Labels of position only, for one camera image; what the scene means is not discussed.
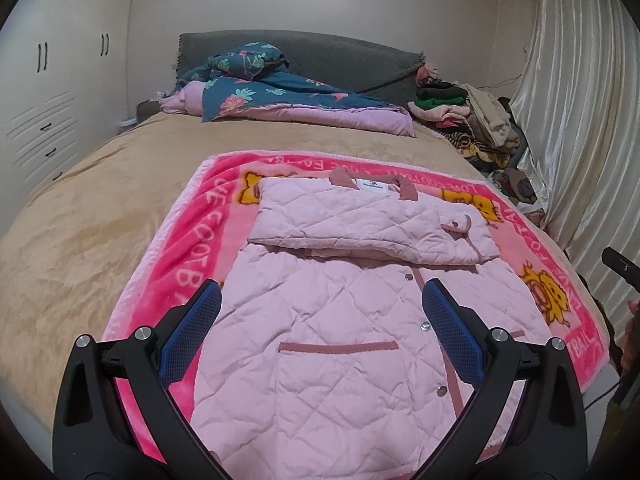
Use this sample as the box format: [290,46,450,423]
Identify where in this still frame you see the pink quilted jacket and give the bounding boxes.
[192,167,553,480]

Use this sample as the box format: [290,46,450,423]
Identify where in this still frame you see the black floor cable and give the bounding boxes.
[582,382,623,408]

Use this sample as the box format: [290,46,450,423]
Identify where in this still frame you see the pink printed blanket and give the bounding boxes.
[100,150,613,468]

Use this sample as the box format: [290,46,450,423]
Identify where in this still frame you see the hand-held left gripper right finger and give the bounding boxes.
[421,279,588,480]

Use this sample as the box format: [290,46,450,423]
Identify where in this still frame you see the grey headboard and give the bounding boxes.
[177,32,426,93]

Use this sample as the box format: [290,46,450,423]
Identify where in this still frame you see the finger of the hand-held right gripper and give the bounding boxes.
[601,247,640,291]

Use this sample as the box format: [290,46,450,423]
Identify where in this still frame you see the white wardrobe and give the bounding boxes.
[0,0,138,223]

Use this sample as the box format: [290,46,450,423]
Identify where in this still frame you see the pile of clothes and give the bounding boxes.
[407,62,551,221]

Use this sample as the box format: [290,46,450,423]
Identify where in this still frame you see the cream satin curtain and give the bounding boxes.
[510,0,640,321]

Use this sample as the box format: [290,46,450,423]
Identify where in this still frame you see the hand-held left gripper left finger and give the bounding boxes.
[52,279,223,480]

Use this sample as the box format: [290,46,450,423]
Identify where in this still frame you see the person's right hand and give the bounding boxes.
[625,299,640,361]

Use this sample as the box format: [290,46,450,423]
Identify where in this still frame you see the beige bed sheet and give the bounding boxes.
[0,107,608,451]

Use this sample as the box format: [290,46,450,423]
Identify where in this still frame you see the blue floral quilt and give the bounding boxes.
[159,41,417,138]

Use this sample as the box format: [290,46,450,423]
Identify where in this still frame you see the thin wall cable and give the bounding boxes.
[480,71,526,89]

